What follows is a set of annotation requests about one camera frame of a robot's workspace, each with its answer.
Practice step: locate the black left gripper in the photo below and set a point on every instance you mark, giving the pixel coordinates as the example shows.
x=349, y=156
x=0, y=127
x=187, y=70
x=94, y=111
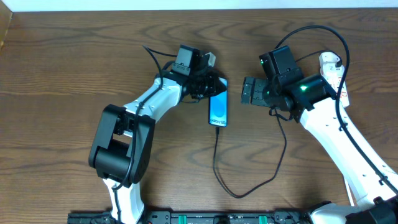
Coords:
x=210, y=86

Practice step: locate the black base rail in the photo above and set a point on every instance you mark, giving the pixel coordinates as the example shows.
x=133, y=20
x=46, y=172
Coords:
x=154, y=215

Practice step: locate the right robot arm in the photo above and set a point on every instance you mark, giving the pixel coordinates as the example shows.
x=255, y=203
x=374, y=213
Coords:
x=313, y=102

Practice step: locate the white charger adapter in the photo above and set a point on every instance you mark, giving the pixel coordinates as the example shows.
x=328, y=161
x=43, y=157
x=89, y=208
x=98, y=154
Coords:
x=330, y=65

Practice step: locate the blue screen smartphone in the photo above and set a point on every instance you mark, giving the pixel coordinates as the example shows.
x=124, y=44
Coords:
x=218, y=110

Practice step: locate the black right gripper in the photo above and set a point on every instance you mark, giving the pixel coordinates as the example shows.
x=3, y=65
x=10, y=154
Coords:
x=252, y=91

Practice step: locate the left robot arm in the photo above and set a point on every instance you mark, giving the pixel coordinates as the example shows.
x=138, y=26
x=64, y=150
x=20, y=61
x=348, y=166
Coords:
x=120, y=152

